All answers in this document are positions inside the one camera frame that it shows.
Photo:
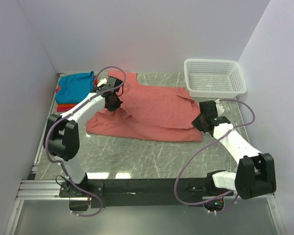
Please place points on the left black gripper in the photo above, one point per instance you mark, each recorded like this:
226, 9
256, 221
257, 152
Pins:
116, 105

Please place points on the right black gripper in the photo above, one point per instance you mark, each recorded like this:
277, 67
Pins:
196, 123

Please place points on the salmon pink t shirt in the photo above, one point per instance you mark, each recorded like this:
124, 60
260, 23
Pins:
148, 113

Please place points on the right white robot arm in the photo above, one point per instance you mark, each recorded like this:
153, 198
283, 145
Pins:
255, 175

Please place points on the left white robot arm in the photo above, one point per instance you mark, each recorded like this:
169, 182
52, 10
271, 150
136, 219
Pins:
62, 137

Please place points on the folded blue t shirt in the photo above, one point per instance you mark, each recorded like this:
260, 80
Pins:
74, 86

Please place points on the white plastic basket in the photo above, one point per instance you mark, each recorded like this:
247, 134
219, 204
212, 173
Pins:
208, 78

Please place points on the folded orange t shirt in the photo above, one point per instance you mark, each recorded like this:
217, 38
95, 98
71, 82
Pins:
66, 105

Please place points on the folded magenta t shirt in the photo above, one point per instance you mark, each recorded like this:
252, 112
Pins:
60, 106

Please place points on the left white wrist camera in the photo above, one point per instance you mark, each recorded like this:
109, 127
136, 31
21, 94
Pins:
101, 82

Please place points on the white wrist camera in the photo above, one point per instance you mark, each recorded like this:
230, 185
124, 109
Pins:
220, 108
101, 82

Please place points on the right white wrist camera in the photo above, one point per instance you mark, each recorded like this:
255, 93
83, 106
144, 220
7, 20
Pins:
220, 108

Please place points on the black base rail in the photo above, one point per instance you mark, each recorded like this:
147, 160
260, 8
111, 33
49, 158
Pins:
150, 192

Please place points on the aluminium frame rail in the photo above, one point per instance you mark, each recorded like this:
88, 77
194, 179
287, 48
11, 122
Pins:
18, 205

